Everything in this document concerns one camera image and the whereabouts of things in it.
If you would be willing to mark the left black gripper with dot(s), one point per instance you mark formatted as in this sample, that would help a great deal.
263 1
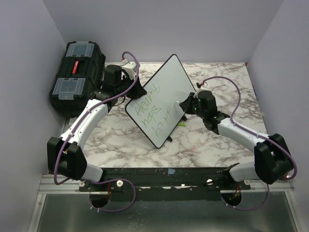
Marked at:
138 91

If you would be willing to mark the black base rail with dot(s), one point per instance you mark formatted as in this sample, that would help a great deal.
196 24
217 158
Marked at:
154 184

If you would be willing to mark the blue tape piece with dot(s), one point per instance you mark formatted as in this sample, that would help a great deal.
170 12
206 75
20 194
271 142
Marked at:
171 171

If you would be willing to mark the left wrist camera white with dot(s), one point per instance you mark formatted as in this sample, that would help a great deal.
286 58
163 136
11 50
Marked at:
131 69

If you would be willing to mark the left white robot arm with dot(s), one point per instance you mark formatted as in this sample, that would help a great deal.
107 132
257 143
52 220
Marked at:
65 154

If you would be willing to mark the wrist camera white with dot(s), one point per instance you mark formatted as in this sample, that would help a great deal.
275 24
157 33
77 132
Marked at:
201 86
131 69

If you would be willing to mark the black plastic toolbox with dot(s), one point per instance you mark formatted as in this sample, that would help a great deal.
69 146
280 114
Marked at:
80 73

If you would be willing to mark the white whiteboard black frame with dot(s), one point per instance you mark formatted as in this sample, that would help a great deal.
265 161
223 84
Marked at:
156 113

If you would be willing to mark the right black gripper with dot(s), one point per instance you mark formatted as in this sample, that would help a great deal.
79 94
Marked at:
186 105

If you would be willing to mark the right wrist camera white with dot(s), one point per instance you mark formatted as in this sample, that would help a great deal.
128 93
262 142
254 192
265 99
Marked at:
201 86

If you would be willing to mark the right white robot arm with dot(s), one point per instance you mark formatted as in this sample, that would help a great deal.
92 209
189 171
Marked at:
271 156

